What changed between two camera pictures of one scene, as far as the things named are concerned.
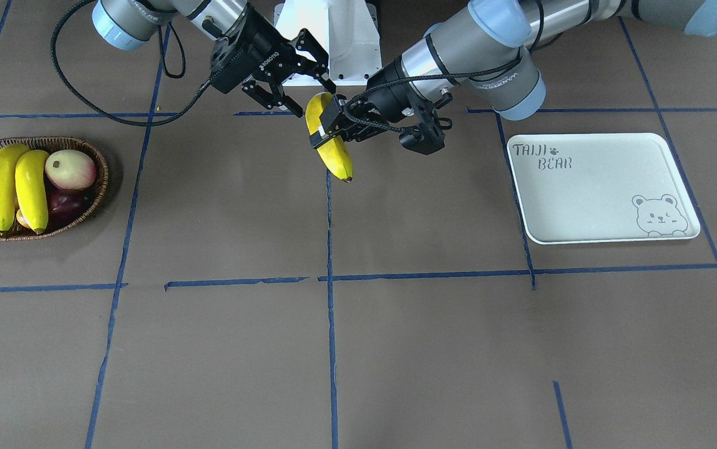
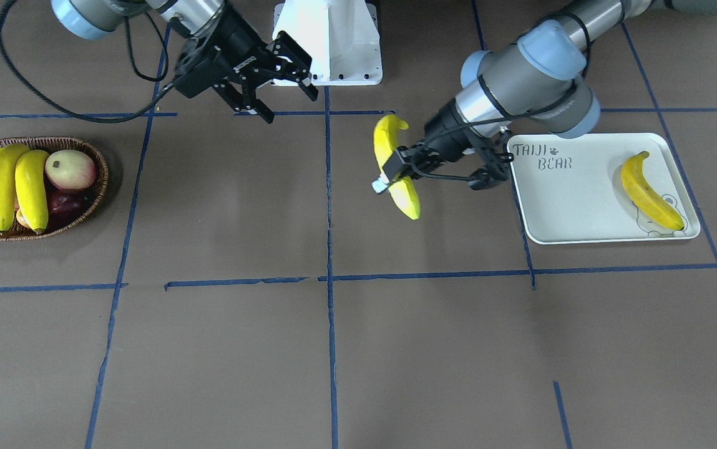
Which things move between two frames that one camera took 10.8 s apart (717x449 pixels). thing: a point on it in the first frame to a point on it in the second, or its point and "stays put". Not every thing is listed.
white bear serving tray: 599,187 stays put
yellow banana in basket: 0,184 stays put
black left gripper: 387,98 to 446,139
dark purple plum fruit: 66,206 stays put
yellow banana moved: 336,153 to 646,196
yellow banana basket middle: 30,174 stays put
